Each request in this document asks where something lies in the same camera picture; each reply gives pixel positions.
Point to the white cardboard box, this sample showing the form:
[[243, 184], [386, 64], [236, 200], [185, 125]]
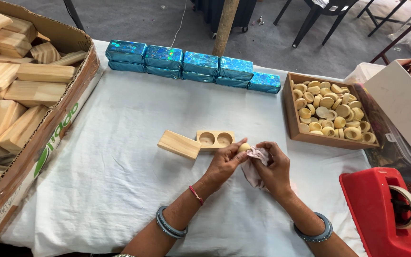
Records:
[[401, 103]]

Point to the plain wooden lid block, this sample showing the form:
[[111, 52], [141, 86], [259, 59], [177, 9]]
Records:
[[179, 144]]

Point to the person's left hand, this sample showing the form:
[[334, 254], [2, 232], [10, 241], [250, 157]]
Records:
[[221, 166]]

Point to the red tape dispenser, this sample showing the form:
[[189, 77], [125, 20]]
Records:
[[369, 207]]

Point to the person's right hand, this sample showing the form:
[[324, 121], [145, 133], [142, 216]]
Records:
[[275, 171]]

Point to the black metal frame chair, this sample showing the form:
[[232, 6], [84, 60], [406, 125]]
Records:
[[387, 21]]

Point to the wooden pole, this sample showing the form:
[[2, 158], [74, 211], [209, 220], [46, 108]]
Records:
[[225, 26]]

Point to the pink polishing cloth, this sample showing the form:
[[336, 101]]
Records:
[[253, 175]]

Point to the row of blue wrapped boxes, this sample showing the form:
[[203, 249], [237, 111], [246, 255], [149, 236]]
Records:
[[191, 66]]

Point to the black draped trolley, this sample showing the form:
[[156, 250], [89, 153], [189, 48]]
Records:
[[216, 12]]

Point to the black metal leg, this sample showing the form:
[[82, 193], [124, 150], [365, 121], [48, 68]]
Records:
[[74, 14]]

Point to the white tablecloth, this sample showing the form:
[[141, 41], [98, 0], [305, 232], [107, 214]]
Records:
[[127, 150]]

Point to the grey bangle on right wrist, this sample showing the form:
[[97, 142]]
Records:
[[316, 235]]

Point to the wooden base with two holes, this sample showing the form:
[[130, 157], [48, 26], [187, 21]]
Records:
[[215, 139]]

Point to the small round wooden cup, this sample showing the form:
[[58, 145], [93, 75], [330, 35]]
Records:
[[244, 147]]

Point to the brown wooden tray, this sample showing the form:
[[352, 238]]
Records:
[[294, 125]]

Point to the cardboard carton of wooden blocks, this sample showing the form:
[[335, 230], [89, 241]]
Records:
[[20, 100]]

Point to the person's right fingers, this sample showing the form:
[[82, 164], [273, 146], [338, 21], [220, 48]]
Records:
[[266, 153]]

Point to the person's left fingers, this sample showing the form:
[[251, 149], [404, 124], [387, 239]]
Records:
[[237, 151]]

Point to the grey bangles on left wrist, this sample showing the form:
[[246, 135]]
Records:
[[169, 225]]

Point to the pile of wooden cups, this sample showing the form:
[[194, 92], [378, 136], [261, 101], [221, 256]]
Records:
[[330, 110]]

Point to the black plastic chair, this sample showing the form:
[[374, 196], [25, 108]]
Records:
[[314, 14]]

